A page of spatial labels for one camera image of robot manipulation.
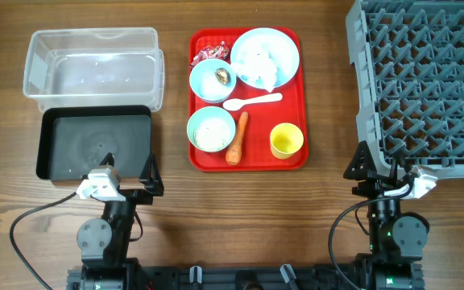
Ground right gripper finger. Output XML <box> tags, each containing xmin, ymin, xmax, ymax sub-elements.
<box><xmin>343</xmin><ymin>141</ymin><xmax>378</xmax><ymax>180</ymax></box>
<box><xmin>389</xmin><ymin>155</ymin><xmax>401</xmax><ymax>181</ymax></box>

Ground white rice grains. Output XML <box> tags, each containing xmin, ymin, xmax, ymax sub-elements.
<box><xmin>193</xmin><ymin>118</ymin><xmax>230</xmax><ymax>151</ymax></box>

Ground mint green bowl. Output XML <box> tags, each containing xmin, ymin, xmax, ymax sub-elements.
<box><xmin>187</xmin><ymin>106</ymin><xmax>236</xmax><ymax>152</ymax></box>

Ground yellow plastic cup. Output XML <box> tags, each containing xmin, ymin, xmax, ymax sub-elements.
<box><xmin>269</xmin><ymin>122</ymin><xmax>305</xmax><ymax>160</ymax></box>

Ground brown food scrap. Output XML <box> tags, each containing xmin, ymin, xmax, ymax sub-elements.
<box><xmin>214</xmin><ymin>68</ymin><xmax>230</xmax><ymax>85</ymax></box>

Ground white tissue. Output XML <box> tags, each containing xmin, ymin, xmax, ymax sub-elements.
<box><xmin>231</xmin><ymin>47</ymin><xmax>278</xmax><ymax>93</ymax></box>

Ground red candy wrapper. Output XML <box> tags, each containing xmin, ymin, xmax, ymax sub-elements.
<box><xmin>190</xmin><ymin>41</ymin><xmax>230</xmax><ymax>67</ymax></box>

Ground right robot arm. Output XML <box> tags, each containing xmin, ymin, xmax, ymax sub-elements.
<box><xmin>338</xmin><ymin>141</ymin><xmax>429</xmax><ymax>289</ymax></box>

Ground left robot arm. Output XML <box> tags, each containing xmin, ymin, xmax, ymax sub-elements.
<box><xmin>66</xmin><ymin>153</ymin><xmax>164</xmax><ymax>290</ymax></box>

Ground grey dishwasher rack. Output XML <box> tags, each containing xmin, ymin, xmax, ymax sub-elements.
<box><xmin>346</xmin><ymin>1</ymin><xmax>464</xmax><ymax>179</ymax></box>

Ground black rectangular tray bin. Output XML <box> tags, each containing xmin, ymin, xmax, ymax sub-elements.
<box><xmin>35</xmin><ymin>106</ymin><xmax>151</xmax><ymax>181</ymax></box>

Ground orange carrot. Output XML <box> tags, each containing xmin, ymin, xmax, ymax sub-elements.
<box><xmin>226</xmin><ymin>111</ymin><xmax>249</xmax><ymax>165</ymax></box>

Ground clear plastic bin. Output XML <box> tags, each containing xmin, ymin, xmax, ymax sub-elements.
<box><xmin>23</xmin><ymin>27</ymin><xmax>165</xmax><ymax>112</ymax></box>

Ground white plastic spoon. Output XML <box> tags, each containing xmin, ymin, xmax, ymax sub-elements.
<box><xmin>222</xmin><ymin>93</ymin><xmax>283</xmax><ymax>111</ymax></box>

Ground light blue bowl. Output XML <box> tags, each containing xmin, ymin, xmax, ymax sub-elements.
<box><xmin>189</xmin><ymin>59</ymin><xmax>237</xmax><ymax>104</ymax></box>

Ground red serving tray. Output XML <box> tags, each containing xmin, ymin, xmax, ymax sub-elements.
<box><xmin>188</xmin><ymin>27</ymin><xmax>309</xmax><ymax>172</ymax></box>

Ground large light blue plate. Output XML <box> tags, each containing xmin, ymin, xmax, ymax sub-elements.
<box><xmin>230</xmin><ymin>28</ymin><xmax>300</xmax><ymax>89</ymax></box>

